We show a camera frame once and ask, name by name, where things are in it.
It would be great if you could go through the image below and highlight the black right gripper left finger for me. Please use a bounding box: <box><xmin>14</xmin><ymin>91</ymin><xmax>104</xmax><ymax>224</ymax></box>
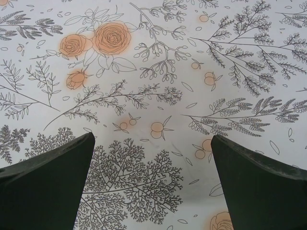
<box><xmin>0</xmin><ymin>132</ymin><xmax>95</xmax><ymax>230</ymax></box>

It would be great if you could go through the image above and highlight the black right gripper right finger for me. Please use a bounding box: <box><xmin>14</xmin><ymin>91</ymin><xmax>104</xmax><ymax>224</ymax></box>
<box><xmin>210</xmin><ymin>134</ymin><xmax>307</xmax><ymax>230</ymax></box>

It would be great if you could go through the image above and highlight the floral patterned table cover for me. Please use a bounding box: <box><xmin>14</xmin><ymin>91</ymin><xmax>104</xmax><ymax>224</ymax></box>
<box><xmin>0</xmin><ymin>0</ymin><xmax>307</xmax><ymax>230</ymax></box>

